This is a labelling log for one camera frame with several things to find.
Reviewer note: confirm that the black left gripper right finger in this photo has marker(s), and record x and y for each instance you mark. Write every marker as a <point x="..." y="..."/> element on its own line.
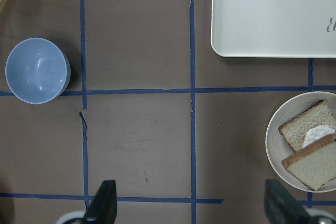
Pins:
<point x="281" y="207"/>

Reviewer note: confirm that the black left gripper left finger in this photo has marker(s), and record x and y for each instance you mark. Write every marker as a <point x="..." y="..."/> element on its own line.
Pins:
<point x="103" y="208"/>

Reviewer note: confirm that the bread slice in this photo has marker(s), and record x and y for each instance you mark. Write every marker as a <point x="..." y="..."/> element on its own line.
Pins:
<point x="295" y="129"/>
<point x="313" y="165"/>

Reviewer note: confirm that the white round plate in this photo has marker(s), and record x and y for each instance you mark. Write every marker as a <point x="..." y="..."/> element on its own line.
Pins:
<point x="276" y="146"/>

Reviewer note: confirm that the bread slice under egg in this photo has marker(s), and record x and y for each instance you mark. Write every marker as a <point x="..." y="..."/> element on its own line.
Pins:
<point x="295" y="129"/>

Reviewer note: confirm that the fried egg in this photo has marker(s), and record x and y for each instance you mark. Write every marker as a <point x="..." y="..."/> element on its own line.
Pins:
<point x="317" y="133"/>

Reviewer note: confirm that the blue bowl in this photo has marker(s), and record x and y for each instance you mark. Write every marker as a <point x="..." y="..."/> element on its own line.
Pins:
<point x="37" y="71"/>

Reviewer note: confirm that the cream bear tray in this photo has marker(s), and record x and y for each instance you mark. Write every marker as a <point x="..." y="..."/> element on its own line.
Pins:
<point x="273" y="28"/>

